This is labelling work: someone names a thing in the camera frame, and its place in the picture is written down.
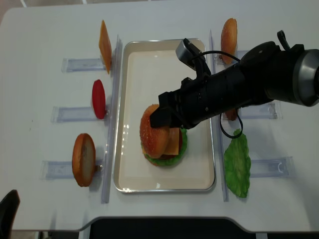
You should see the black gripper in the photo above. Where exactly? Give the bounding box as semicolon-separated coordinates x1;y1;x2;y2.
150;77;217;129

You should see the sesame bun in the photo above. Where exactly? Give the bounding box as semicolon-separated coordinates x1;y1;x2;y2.
221;18;237;56
140;104;169;158

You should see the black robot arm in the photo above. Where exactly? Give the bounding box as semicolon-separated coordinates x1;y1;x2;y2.
150;39;319;129

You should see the orange cheese slice on burger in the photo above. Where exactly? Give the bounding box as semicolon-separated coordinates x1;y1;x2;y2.
141;126;180;156

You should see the brown meat patty on burger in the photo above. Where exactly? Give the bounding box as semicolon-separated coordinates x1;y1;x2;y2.
159;154;175;160

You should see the green lettuce leaf on burger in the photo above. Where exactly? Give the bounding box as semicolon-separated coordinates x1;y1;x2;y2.
142;128;187;158

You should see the standing brown meat patty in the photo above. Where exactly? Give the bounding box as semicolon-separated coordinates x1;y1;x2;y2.
224;108;238;121

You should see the standing red tomato slice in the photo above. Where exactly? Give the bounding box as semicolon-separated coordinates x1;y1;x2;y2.
92;80;106;120

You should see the standing green lettuce leaf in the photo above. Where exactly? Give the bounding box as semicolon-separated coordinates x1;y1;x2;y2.
224;133;251;198

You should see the standing orange cheese slice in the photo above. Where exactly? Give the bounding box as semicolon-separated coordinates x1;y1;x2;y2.
99;20;112;74

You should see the clear holder for lettuce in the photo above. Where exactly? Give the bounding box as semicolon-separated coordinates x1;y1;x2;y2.
250;157;295;178

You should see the clear holder for tomato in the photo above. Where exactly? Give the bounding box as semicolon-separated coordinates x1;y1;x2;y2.
51;107;99;123

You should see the clear holder for cheese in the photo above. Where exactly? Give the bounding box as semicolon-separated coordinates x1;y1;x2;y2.
61;58;106;73

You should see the white metal serving tray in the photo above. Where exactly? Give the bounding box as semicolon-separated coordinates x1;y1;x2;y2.
114;39;215;193

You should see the standing bottom bun slice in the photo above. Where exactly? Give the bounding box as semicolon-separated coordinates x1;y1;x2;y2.
72;133;96;187

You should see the clear holder for patty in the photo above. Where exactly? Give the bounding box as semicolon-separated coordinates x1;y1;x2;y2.
238;101;283;120

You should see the clear holder for bottom bun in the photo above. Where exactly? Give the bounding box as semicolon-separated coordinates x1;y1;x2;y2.
41;160;103;180

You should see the black chair back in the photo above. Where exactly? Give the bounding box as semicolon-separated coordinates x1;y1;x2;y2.
0;190;20;239

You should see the left long clear rail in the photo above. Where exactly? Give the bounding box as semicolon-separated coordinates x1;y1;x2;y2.
101;35;123;204

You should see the long clear rail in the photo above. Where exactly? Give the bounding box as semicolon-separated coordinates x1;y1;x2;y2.
209;30;229;202
101;35;123;204

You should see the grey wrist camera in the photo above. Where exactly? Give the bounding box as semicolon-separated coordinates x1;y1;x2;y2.
175;38;207;72

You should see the right long clear rail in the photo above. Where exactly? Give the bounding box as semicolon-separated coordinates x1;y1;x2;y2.
209;30;229;202

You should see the black camera cable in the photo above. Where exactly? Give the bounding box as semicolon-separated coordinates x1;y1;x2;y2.
193;30;291;139

